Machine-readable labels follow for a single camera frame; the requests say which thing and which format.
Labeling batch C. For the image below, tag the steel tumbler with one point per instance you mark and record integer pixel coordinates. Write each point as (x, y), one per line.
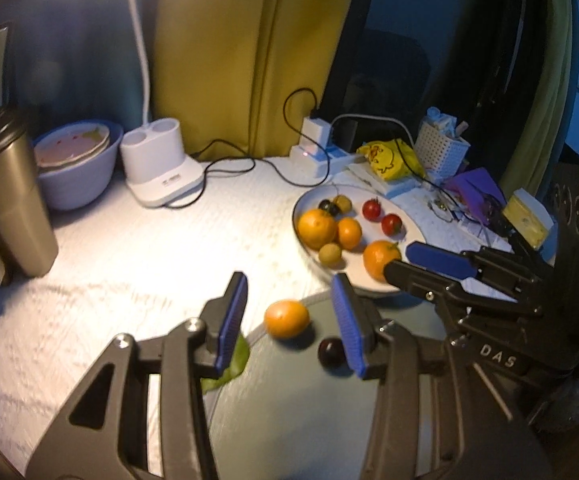
(9, 195)

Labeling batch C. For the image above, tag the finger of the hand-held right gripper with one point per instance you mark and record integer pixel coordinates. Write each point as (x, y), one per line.
(419, 282)
(439, 258)

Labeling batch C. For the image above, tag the red cherry tomato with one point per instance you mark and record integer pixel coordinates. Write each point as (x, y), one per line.
(371, 209)
(392, 224)

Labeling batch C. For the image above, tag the purple cloth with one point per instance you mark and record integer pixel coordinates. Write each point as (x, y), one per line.
(474, 185)

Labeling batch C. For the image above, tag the white power strip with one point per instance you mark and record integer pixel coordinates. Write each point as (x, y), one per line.
(319, 162)

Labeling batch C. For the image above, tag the pale green curtain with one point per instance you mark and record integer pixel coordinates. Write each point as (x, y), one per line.
(544, 85)

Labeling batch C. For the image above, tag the yellow tissue box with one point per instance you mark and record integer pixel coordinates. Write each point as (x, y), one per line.
(527, 217)

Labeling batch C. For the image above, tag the dark grape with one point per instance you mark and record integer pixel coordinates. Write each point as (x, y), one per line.
(326, 206)
(331, 351)

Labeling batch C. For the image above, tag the white textured tablecloth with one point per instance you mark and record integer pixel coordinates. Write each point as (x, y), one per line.
(119, 260)

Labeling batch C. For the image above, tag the black plug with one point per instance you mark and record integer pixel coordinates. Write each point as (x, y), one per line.
(347, 135)

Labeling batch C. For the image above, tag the white perforated basket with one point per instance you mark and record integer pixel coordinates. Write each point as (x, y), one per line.
(439, 155)

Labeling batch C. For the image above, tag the white flat box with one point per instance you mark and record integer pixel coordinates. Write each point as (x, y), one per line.
(394, 189)

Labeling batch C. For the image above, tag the yellow curtain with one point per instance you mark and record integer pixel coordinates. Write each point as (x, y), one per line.
(249, 60)

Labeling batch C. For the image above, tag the metal glasses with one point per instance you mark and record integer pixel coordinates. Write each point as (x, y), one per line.
(442, 207)

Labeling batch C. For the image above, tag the pale small packets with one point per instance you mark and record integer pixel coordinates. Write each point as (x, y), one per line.
(439, 120)

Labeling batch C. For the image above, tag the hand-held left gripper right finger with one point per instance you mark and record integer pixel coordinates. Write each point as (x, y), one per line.
(347, 327)

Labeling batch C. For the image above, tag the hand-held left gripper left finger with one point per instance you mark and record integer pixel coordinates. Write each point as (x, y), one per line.
(232, 327)

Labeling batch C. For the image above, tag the large orange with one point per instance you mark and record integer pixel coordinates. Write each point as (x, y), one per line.
(317, 228)

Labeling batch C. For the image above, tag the mandarin orange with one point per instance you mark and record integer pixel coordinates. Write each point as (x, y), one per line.
(377, 260)
(286, 317)

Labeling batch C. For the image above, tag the white desk lamp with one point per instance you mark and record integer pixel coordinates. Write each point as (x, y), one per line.
(162, 180)

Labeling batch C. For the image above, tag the green leaf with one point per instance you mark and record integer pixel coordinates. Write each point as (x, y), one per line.
(237, 365)

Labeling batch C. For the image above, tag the purple bowl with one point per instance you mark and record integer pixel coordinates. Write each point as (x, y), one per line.
(79, 185)

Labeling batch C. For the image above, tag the white plate with black rim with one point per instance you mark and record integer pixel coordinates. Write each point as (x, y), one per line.
(409, 222)

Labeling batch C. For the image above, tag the pink dish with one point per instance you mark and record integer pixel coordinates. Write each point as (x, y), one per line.
(69, 147)

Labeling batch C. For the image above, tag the yellow duck bag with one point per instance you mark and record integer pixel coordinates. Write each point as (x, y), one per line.
(389, 160)

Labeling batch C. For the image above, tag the white charger adapter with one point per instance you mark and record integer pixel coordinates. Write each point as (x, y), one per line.
(315, 132)

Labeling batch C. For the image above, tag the brown longan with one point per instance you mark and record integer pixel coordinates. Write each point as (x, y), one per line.
(343, 204)
(330, 255)

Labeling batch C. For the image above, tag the round grey mat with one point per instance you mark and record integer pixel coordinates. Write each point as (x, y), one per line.
(289, 410)

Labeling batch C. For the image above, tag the small orange kumquat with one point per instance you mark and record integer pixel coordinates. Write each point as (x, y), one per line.
(349, 233)

